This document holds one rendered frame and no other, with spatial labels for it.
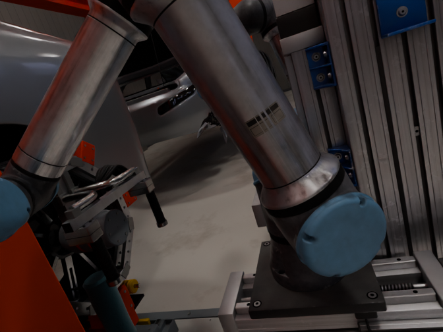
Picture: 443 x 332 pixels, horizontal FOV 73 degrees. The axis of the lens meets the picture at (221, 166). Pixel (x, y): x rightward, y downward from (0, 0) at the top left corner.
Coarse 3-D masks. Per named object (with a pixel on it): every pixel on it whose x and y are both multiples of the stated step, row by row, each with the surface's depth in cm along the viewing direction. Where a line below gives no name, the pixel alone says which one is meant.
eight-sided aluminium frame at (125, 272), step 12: (72, 168) 110; (84, 168) 116; (96, 168) 122; (120, 204) 130; (132, 228) 134; (132, 240) 133; (120, 252) 131; (120, 264) 126; (84, 300) 110; (84, 312) 102
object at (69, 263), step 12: (84, 180) 126; (36, 216) 104; (48, 216) 108; (48, 228) 107; (48, 240) 111; (48, 252) 105; (60, 252) 114; (72, 252) 115; (72, 264) 113; (84, 264) 132; (96, 264) 129; (72, 276) 113; (84, 276) 127; (72, 288) 111; (72, 300) 110
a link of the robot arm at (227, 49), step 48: (144, 0) 29; (192, 0) 30; (192, 48) 31; (240, 48) 32; (240, 96) 32; (240, 144) 36; (288, 144) 34; (288, 192) 36; (336, 192) 35; (288, 240) 41; (336, 240) 35
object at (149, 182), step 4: (144, 180) 114; (148, 180) 115; (136, 184) 114; (140, 184) 114; (144, 184) 114; (148, 184) 115; (152, 184) 117; (132, 188) 116; (136, 188) 115; (140, 188) 115; (144, 188) 114; (148, 188) 114; (152, 188) 117; (132, 192) 116; (136, 192) 116; (140, 192) 115; (144, 192) 115; (148, 192) 114; (132, 196) 117
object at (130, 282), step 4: (124, 280) 131; (128, 280) 130; (132, 280) 129; (124, 284) 128; (128, 284) 128; (132, 284) 128; (136, 284) 128; (128, 288) 127; (132, 288) 127; (136, 288) 130; (132, 292) 127
